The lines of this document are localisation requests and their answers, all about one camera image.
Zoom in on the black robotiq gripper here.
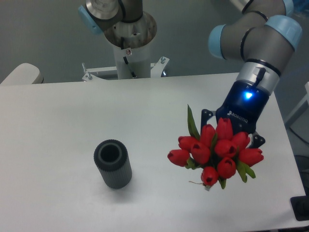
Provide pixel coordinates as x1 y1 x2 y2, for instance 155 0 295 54
201 81 269 148

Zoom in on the red tulip bouquet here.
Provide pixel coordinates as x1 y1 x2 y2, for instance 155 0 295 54
167 107 264 190

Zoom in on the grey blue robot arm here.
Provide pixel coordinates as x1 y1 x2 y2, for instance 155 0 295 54
78 0 302 148

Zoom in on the dark grey ribbed vase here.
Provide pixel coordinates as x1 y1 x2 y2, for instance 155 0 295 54
94 139 132 189

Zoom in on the black device at table edge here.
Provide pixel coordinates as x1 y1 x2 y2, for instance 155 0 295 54
290 196 309 221

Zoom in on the white chair armrest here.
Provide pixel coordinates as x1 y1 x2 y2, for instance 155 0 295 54
0 63 44 86

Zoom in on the white furniture frame right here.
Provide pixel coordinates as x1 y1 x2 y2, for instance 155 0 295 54
284 82 309 128

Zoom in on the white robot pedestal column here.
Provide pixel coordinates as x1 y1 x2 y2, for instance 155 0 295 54
104 12 157 70

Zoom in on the white pedestal base bracket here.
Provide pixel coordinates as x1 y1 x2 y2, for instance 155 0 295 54
82 56 170 82

